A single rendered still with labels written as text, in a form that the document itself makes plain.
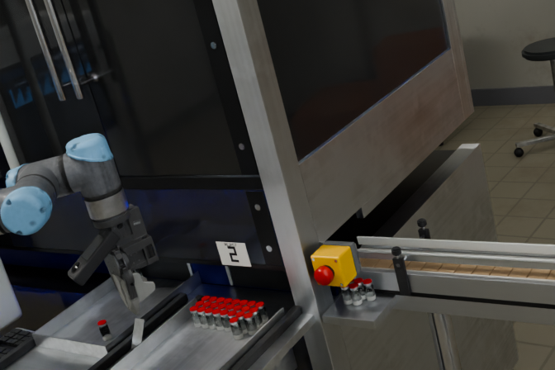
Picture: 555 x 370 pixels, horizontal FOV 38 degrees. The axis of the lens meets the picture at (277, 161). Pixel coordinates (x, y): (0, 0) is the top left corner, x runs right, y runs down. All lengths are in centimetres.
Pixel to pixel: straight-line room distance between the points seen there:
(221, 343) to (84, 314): 48
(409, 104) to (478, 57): 367
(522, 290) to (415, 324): 59
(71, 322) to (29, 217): 79
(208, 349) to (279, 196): 37
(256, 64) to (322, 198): 36
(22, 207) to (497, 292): 93
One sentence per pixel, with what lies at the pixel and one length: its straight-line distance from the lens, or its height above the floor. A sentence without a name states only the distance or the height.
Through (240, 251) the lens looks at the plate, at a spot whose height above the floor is 103.
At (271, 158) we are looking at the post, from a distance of 167.
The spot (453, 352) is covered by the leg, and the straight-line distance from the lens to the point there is 191.
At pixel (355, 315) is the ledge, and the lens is 178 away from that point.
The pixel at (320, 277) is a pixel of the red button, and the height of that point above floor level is 100.
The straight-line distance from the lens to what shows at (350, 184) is 190.
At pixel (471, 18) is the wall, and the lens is 577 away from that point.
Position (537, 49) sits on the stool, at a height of 60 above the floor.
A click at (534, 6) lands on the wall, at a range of 558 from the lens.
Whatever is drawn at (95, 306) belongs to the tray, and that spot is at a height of 88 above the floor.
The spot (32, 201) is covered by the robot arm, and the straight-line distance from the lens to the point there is 138.
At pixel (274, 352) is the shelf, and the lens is 173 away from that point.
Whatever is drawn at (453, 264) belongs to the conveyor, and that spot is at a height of 93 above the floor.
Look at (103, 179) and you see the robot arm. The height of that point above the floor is 135.
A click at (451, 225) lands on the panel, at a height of 75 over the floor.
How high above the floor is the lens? 176
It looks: 18 degrees down
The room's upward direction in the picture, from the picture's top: 15 degrees counter-clockwise
